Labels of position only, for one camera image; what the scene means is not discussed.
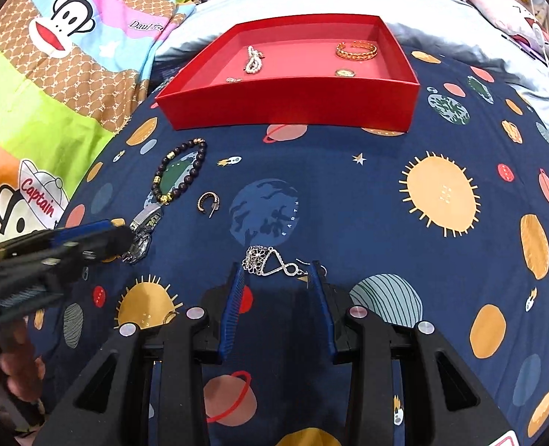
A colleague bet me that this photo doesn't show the silver metal wristwatch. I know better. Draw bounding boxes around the silver metal wristwatch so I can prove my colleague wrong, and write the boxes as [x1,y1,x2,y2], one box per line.
[123,203,163,264]

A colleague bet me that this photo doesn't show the gold woven bangle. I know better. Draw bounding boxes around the gold woven bangle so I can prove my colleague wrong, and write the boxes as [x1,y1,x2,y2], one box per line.
[335,41,378,61]

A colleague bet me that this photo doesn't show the black bead bracelet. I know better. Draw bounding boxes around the black bead bracelet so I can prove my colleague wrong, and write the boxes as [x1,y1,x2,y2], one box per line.
[150,137,208,207]

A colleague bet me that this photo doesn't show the gold wristwatch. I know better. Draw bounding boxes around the gold wristwatch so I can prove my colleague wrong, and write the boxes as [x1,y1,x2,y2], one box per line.
[335,68,356,78]

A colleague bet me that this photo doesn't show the silver hoop earring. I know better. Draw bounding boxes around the silver hoop earring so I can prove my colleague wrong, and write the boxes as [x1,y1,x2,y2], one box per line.
[197,191,220,219]

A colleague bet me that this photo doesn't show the colourful monkey cartoon blanket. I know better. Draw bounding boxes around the colourful monkey cartoon blanket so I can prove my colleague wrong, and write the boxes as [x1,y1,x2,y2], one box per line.
[0,0,194,242]

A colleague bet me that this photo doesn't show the silver filigree pendant necklace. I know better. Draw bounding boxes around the silver filigree pendant necklace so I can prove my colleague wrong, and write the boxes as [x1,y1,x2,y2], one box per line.
[240,245,329,289]

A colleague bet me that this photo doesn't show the white pearl bracelet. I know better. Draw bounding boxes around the white pearl bracelet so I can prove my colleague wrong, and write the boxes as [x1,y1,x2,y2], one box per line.
[243,44,266,76]

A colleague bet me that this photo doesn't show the light blue bedsheet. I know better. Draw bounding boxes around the light blue bedsheet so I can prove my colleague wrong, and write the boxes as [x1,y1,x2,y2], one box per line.
[154,0,549,130]

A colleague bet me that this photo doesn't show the person's left hand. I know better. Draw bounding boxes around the person's left hand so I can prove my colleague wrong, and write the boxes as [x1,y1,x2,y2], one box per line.
[0,319,48,428]

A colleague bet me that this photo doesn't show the red shallow tray box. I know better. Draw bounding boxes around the red shallow tray box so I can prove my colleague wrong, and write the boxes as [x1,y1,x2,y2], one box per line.
[156,13,420,132]

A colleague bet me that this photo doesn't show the navy planet print cloth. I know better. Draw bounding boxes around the navy planet print cloth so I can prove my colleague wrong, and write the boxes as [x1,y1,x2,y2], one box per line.
[29,58,549,445]

